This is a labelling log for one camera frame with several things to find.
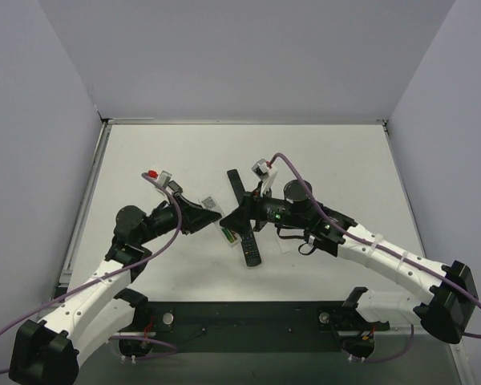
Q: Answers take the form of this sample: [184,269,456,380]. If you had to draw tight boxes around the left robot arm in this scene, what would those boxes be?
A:
[9,193,222,384]

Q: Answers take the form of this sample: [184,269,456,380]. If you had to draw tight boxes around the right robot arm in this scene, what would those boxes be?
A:
[220,180,478,344]

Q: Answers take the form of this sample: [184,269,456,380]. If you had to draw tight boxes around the slim black remote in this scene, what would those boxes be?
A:
[227,169,245,206]

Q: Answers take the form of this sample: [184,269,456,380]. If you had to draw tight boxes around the black remote with buttons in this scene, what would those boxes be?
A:
[236,230,262,267]

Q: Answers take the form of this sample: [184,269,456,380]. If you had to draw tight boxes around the white battery cover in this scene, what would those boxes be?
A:
[277,238,292,253]

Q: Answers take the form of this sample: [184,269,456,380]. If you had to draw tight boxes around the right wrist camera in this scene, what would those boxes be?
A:
[252,159,278,197]

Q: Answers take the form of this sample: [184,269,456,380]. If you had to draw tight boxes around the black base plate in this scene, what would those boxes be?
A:
[125,301,390,353]

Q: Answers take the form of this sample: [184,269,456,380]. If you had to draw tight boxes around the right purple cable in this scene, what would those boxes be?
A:
[266,152,481,340]

